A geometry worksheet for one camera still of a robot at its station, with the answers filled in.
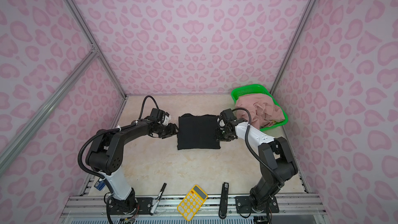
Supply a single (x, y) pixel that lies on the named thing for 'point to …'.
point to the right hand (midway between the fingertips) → (217, 136)
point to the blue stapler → (99, 185)
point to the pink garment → (263, 110)
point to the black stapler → (223, 206)
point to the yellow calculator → (192, 202)
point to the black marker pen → (158, 199)
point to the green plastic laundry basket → (258, 89)
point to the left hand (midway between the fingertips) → (178, 130)
